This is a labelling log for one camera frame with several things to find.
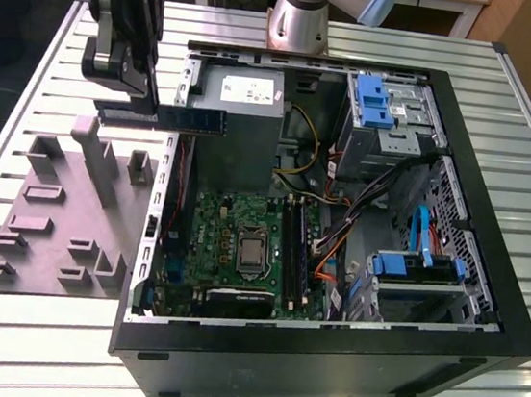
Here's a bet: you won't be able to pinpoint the black wire bundle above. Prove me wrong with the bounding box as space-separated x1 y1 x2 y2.
311 145 439 270

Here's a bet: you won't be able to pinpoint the black open PC case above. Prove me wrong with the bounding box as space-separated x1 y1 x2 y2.
101 32 531 397

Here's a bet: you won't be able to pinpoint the blue flat data wire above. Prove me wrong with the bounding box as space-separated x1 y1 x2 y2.
405 204 443 269

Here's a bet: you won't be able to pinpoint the hard disk in blue carrier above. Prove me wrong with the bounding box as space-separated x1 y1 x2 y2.
366 247 470 291

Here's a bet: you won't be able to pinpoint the metal disk bay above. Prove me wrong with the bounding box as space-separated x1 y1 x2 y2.
346 217 517 343

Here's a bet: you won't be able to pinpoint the green motherboard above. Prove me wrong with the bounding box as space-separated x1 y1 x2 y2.
149 181 343 335

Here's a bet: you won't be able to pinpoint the yellow and black wires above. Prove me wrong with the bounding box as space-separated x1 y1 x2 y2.
272 102 326 180

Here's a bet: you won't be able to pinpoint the installed dark RAM stick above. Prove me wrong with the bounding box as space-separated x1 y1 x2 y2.
281 200 320 309

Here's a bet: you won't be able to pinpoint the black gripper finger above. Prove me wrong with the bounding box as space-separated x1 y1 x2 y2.
75 0 172 116

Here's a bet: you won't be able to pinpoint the black graphics card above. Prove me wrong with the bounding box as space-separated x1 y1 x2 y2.
190 282 279 328

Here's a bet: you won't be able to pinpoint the blue plastic drive latch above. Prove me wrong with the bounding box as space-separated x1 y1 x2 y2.
350 73 402 132

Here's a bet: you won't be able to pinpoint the grey power supply unit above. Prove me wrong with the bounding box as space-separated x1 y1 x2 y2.
177 62 291 201

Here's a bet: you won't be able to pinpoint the silver CPU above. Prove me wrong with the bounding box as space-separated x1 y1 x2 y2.
237 238 266 266

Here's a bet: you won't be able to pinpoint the metal socket cover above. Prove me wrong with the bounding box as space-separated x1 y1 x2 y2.
233 232 269 277

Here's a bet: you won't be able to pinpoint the CPU socket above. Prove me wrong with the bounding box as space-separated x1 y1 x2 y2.
229 222 278 286

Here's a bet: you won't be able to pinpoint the black RAM slot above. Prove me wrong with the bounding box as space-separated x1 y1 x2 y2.
269 195 310 312

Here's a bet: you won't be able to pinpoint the grey plastic parts rack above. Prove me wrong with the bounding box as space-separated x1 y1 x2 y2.
0 103 165 313

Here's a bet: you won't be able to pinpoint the orange wire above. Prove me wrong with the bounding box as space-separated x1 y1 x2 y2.
313 243 343 284

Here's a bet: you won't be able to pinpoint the metal drive cage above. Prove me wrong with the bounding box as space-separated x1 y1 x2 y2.
333 70 455 192

